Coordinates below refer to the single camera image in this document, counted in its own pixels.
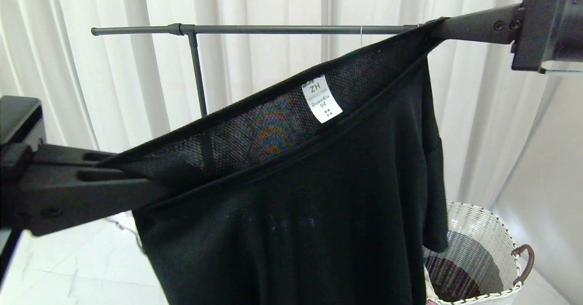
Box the black garment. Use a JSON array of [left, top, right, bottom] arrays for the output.
[[97, 17, 450, 305]]

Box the white curtain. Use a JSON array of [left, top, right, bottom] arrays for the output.
[[0, 0, 565, 214]]

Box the black clothes rack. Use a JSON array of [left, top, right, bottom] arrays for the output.
[[91, 23, 425, 118]]

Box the white laundry basket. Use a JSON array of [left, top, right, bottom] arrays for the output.
[[423, 200, 536, 305]]

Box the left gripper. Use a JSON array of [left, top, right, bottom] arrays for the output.
[[0, 96, 176, 236]]

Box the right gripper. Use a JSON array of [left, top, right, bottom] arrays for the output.
[[427, 0, 583, 76]]

